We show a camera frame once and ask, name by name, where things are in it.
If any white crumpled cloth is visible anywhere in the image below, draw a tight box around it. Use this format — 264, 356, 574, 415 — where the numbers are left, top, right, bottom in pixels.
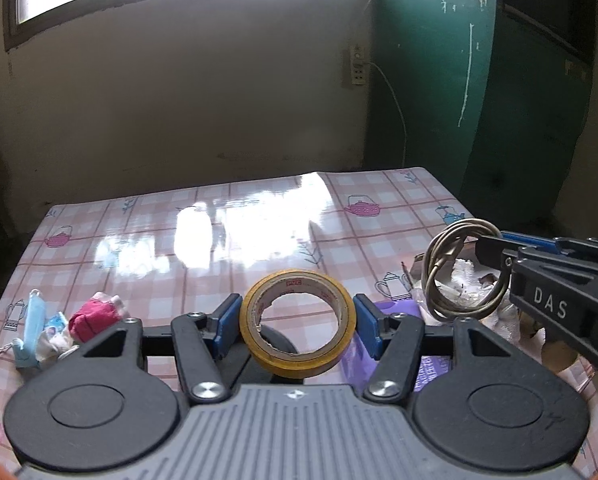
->
35, 325, 82, 362

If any pink checked tablecloth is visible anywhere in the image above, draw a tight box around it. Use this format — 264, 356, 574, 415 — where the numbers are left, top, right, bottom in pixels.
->
0, 166, 598, 480

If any yellow tape roll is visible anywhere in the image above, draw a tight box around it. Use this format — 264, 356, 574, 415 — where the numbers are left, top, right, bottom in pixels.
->
239, 269, 355, 380

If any person's right hand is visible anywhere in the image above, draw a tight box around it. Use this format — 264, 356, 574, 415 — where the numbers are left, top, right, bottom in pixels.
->
542, 330, 582, 374

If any green door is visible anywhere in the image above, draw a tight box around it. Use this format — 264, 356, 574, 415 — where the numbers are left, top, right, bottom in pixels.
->
364, 0, 598, 213

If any wall socket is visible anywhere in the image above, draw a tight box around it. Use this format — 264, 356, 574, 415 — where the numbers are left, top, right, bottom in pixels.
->
348, 42, 370, 89

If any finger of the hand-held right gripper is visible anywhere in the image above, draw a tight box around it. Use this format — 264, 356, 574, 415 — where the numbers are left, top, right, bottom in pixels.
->
499, 231, 598, 265
474, 236, 598, 286

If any cardboard box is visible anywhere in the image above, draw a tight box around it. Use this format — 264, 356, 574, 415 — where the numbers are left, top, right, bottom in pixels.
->
401, 254, 431, 294

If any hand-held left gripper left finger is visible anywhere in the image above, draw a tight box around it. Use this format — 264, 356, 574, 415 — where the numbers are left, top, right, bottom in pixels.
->
81, 294, 243, 403

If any white wall wire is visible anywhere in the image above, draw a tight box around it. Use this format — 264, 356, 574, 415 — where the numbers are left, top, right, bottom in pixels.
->
363, 0, 410, 172

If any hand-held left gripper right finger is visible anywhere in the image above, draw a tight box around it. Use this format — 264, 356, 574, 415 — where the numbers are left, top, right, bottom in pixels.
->
353, 294, 512, 401

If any pink sock with white cuff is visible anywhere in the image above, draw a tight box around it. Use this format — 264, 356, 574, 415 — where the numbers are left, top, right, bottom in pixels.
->
68, 292, 132, 344

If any blue face mask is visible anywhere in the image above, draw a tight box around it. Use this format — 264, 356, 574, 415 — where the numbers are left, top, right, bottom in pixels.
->
0, 287, 48, 370

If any white charging cable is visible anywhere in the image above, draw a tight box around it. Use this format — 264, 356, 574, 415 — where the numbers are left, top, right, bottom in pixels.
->
423, 219, 511, 322

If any crumpled white plastic bag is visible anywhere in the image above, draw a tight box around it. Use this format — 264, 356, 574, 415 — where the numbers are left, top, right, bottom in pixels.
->
429, 257, 535, 333

